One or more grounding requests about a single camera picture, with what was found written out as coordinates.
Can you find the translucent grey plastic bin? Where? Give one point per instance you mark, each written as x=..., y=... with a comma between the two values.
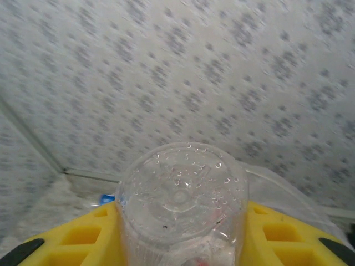
x=291, y=202

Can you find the blue-label bottle with blue cap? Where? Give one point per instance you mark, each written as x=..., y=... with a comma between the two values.
x=106, y=198

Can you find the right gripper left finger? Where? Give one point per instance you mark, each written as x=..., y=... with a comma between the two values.
x=111, y=235

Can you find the clear cola bottle red label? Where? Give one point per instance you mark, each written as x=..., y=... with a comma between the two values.
x=180, y=199

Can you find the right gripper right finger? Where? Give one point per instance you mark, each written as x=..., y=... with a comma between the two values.
x=255, y=243

